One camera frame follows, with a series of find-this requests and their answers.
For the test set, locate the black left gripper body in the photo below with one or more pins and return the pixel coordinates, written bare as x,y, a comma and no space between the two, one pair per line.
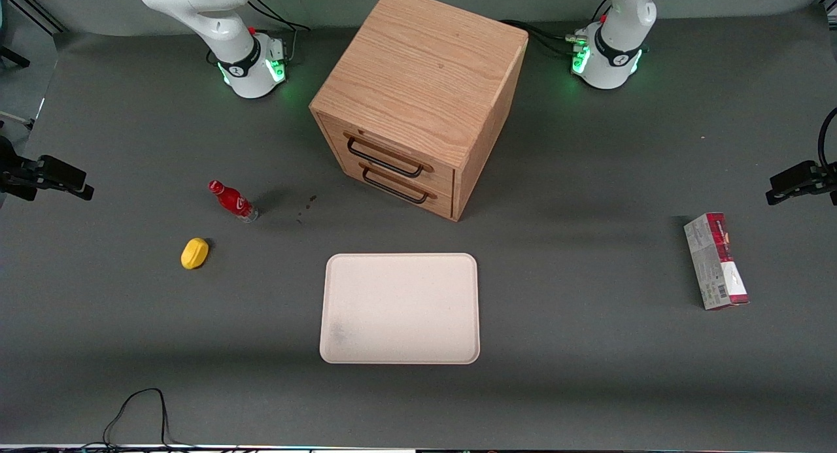
825,176

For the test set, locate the black stand leg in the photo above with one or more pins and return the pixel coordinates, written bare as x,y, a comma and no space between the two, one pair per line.
14,56

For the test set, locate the beige plastic tray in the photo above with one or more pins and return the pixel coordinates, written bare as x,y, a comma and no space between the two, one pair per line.
400,309

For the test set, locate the narrow wooden drawer front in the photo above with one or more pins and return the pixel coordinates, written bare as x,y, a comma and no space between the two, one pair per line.
399,185

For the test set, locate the yellow lemon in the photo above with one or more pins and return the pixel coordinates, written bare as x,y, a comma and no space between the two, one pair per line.
194,253

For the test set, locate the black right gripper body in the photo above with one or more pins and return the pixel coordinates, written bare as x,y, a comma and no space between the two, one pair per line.
13,173

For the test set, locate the wooden drawer cabinet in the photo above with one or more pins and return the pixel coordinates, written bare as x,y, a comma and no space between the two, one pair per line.
425,67

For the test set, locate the grey and red carton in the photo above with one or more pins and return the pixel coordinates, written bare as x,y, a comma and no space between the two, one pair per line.
714,263

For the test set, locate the wide wooden drawer front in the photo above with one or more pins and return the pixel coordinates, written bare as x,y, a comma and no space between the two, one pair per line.
392,146

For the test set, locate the red coke bottle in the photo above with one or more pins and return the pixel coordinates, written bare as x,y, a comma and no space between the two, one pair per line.
232,200

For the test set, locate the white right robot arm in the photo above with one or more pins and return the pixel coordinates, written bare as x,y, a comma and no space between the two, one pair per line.
222,28

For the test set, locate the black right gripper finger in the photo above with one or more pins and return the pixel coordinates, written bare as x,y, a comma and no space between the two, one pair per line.
62,172
75,191

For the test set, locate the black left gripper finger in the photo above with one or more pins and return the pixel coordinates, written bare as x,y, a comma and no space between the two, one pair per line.
788,193
796,175

